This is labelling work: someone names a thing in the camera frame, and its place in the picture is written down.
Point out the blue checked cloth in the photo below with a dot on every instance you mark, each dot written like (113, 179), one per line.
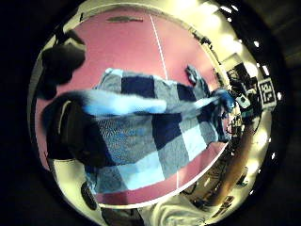
(141, 138)

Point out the white marker cube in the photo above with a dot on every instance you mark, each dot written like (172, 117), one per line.
(267, 92)

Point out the black table clamp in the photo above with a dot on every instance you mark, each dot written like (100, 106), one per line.
(202, 39)

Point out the black round object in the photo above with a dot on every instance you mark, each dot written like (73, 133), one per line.
(88, 195)

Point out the dark flat object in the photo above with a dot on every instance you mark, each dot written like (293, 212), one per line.
(124, 19)

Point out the the person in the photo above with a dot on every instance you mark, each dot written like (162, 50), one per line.
(178, 213)

